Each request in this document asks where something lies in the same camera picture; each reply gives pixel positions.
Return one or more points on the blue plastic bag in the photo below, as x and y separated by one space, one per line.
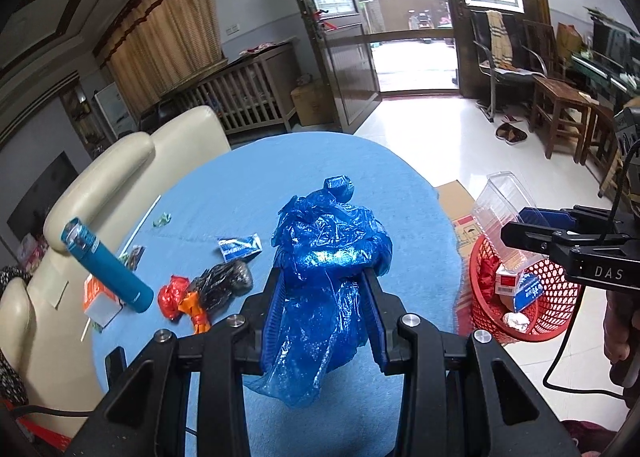
325 237

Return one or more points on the orange foil wrapper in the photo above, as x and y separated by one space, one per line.
192 309

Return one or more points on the black leather sofa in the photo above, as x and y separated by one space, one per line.
155 117

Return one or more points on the flat screen television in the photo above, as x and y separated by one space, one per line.
45 197

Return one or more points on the beige curtains red trim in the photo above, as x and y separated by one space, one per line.
165 37

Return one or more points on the glass display cabinet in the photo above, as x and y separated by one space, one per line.
82 119

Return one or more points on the brown slipper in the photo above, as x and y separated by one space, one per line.
517 138
506 130

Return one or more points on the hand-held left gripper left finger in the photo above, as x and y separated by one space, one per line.
272 317

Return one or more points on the white standing air conditioner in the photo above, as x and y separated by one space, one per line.
115 109

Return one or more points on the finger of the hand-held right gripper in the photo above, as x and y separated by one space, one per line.
545 218
535 237

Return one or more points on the person's right forearm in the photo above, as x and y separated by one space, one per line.
595 442

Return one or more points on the green candy wrapper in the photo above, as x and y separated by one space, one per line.
162 219

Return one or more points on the orange white tissue box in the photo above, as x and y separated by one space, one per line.
100 309

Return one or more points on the metal frame chair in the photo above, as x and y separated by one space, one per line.
487 67

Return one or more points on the red plastic basket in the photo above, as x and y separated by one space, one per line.
540 322

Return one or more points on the wall switch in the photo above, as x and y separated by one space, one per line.
233 29

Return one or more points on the brown paper bag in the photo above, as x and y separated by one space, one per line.
570 42

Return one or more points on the long white stick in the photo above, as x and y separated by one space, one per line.
145 217

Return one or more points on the blue white striped packet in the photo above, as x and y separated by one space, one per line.
527 292

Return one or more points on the person's right hand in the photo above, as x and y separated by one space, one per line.
617 332

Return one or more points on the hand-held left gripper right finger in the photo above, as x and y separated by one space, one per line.
375 322

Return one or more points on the black smartphone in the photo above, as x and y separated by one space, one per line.
115 362

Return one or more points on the teal thermos bottle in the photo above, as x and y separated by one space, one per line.
110 267

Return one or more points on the orange-red plastic bag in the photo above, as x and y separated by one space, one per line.
172 297

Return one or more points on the wooden stool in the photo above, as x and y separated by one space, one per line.
560 97
602 137

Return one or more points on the striped towel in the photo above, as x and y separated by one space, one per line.
499 37

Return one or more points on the cream leather sofa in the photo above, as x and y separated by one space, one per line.
75 207

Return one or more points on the dark monitor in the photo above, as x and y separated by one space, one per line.
612 44

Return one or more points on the blue silver snack wrapper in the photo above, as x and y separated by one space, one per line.
240 247

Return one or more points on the cardboard box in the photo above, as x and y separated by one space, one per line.
311 104

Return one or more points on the flattened cardboard sheet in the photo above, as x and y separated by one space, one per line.
460 207

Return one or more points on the small dark packet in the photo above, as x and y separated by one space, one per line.
132 257

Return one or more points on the black plastic bag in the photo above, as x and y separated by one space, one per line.
225 279

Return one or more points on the clear plastic container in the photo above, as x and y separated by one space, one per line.
500 207

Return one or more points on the wooden baby crib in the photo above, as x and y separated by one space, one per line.
245 92

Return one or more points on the brown glass door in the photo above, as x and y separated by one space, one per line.
345 67

